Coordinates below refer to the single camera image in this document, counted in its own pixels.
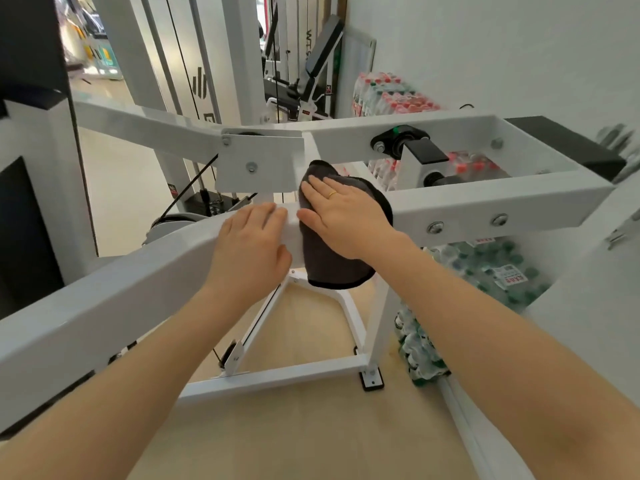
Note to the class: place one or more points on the person's right forearm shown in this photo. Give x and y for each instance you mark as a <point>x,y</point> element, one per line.
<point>525,364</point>

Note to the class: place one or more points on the black weight stack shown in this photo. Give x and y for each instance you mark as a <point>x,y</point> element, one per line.
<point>210,202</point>

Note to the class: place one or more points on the framed whiteboard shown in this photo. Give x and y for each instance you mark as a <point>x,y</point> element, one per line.
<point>357,69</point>

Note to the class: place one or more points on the chrome guide rod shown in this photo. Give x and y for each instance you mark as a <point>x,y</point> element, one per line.
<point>202,49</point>
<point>157,49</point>

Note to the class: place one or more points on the person's right hand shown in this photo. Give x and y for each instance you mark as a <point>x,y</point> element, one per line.
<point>350,219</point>

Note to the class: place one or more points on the person's left hand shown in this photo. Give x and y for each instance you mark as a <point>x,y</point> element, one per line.
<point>250,254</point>

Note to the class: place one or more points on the small black red sticker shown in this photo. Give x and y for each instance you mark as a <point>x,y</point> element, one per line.
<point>173,190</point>

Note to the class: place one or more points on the black padded weight bench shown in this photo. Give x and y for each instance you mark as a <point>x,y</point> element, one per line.
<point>325,44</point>

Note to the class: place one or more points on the dark grey cleaning cloth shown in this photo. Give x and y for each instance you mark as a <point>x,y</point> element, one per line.
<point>330,269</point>

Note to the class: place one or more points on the white gym machine frame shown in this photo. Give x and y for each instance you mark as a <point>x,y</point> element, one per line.
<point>125,284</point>

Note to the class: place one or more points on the black ribbed rubber grip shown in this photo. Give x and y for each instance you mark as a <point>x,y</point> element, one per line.
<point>442,179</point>

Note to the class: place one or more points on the person's left forearm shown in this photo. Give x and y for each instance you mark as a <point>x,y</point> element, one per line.
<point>115,394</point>

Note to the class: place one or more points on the black bearing housing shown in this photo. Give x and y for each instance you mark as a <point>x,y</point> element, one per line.
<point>400,139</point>

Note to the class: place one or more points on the stack of water bottle packs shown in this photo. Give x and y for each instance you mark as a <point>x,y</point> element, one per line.
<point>495,269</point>

